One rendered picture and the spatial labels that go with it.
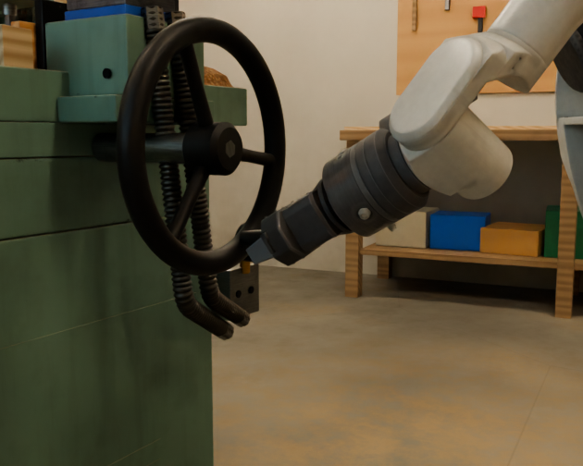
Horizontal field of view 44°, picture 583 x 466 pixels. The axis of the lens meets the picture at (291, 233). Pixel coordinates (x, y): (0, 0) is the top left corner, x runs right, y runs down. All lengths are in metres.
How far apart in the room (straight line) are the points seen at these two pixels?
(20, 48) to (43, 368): 0.37
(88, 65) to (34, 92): 0.07
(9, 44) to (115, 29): 0.12
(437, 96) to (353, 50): 3.70
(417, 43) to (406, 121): 3.56
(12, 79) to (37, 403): 0.37
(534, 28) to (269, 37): 3.92
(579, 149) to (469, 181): 0.44
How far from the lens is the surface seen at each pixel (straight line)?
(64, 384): 0.95
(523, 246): 3.64
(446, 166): 0.68
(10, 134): 0.86
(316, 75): 4.42
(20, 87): 0.87
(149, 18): 0.88
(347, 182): 0.70
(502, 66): 0.67
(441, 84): 0.66
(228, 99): 1.15
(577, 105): 1.15
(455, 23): 4.18
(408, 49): 4.23
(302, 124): 4.44
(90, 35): 0.90
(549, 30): 0.70
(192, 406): 1.15
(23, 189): 0.87
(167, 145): 0.85
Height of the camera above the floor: 0.83
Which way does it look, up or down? 8 degrees down
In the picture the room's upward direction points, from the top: straight up
